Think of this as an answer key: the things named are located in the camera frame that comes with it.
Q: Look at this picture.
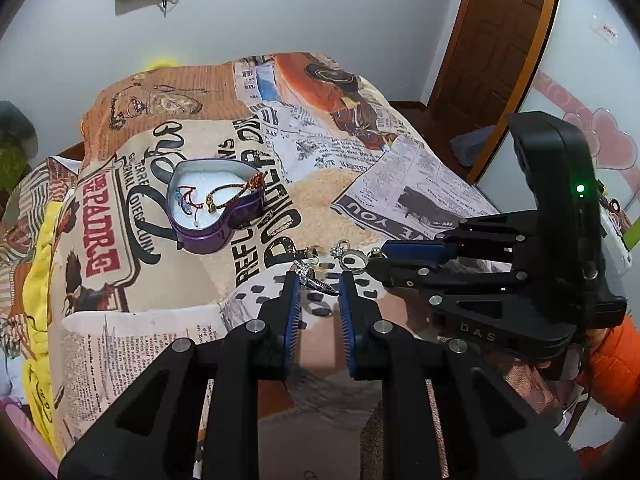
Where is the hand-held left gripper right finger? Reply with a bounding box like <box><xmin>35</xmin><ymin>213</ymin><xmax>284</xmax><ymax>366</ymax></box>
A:
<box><xmin>337</xmin><ymin>271</ymin><xmax>584</xmax><ymax>480</ymax></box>

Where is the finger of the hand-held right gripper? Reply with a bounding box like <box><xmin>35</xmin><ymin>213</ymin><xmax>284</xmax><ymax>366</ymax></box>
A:
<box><xmin>367</xmin><ymin>256</ymin><xmax>577</xmax><ymax>357</ymax></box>
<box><xmin>381</xmin><ymin>211</ymin><xmax>542</xmax><ymax>267</ymax></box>

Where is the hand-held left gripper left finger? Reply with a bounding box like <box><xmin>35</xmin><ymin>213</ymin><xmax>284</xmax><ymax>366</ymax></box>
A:
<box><xmin>57</xmin><ymin>271</ymin><xmax>304</xmax><ymax>480</ymax></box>

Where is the plain silver ring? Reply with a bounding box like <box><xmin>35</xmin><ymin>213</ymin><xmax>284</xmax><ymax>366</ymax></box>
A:
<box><xmin>340</xmin><ymin>251</ymin><xmax>369</xmax><ymax>274</ymax></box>

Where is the purple heart-shaped tin box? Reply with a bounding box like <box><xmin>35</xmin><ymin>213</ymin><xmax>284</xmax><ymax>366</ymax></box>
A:
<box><xmin>165</xmin><ymin>159</ymin><xmax>265</xmax><ymax>256</ymax></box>

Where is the grey cloth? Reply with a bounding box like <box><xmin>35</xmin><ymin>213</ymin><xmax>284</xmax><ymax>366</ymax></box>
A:
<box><xmin>449</xmin><ymin>125</ymin><xmax>512</xmax><ymax>169</ymax></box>

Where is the printed newspaper-pattern blanket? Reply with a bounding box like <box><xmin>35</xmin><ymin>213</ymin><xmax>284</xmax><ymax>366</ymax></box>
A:
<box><xmin>0</xmin><ymin>51</ymin><xmax>506</xmax><ymax>480</ymax></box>

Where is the brown wooden door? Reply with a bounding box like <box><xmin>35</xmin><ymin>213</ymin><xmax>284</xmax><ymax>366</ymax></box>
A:
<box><xmin>427</xmin><ymin>0</ymin><xmax>567</xmax><ymax>187</ymax></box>

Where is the pink bed sheet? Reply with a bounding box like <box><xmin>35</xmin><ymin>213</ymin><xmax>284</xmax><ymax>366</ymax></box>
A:
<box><xmin>0</xmin><ymin>396</ymin><xmax>62</xmax><ymax>479</ymax></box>

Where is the dark green plush object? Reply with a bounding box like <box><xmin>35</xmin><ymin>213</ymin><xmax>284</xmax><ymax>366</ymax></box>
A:
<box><xmin>0</xmin><ymin>101</ymin><xmax>40</xmax><ymax>197</ymax></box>

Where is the pink heart wall decal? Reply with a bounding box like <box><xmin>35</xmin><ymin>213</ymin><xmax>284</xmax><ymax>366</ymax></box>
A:
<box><xmin>529</xmin><ymin>72</ymin><xmax>640</xmax><ymax>173</ymax></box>

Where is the gold and red bracelet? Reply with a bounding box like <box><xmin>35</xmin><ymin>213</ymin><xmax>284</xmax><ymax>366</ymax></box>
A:
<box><xmin>204</xmin><ymin>171</ymin><xmax>264</xmax><ymax>214</ymax></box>

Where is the white wall sticker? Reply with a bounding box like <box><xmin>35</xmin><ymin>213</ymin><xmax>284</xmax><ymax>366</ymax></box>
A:
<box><xmin>592</xmin><ymin>14</ymin><xmax>622</xmax><ymax>49</ymax></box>

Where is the blue and red pendant necklace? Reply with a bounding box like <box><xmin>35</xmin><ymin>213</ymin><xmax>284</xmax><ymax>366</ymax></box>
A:
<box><xmin>173</xmin><ymin>186</ymin><xmax>207</xmax><ymax>222</ymax></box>

